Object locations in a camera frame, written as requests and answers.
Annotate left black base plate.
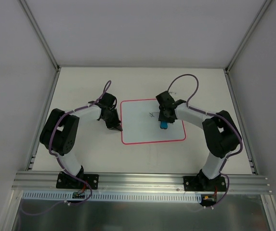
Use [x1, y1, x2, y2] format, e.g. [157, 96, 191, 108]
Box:
[56, 171, 99, 190]

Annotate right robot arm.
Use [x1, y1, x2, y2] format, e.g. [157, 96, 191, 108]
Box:
[156, 91, 242, 192]

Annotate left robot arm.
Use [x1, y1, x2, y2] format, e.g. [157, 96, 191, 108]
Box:
[39, 93, 122, 188]

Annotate aluminium mounting rail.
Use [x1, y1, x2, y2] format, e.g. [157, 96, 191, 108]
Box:
[12, 171, 273, 194]

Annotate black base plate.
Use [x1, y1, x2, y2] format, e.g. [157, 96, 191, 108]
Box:
[183, 175, 227, 192]
[56, 171, 99, 190]

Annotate aluminium frame post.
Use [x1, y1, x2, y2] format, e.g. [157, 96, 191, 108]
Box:
[224, 0, 273, 73]
[19, 0, 61, 73]

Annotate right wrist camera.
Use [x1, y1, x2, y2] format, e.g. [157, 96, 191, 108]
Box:
[156, 91, 175, 105]

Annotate white slotted cable duct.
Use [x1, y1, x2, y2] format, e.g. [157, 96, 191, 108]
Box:
[22, 191, 202, 204]

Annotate left aluminium frame post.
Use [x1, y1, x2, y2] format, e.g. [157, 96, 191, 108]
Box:
[19, 0, 61, 73]

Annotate right aluminium frame post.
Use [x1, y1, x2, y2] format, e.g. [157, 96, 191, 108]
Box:
[224, 0, 273, 73]

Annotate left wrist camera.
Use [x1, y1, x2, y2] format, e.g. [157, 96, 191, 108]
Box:
[99, 92, 117, 108]

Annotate blue whiteboard eraser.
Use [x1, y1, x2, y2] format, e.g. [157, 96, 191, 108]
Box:
[159, 121, 168, 129]

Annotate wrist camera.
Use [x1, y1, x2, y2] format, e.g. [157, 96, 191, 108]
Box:
[99, 92, 117, 108]
[156, 91, 175, 105]

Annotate pink-framed whiteboard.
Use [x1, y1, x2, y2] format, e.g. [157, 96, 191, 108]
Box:
[120, 99, 186, 145]

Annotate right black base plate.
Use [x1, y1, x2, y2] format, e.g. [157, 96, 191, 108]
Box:
[183, 175, 227, 192]

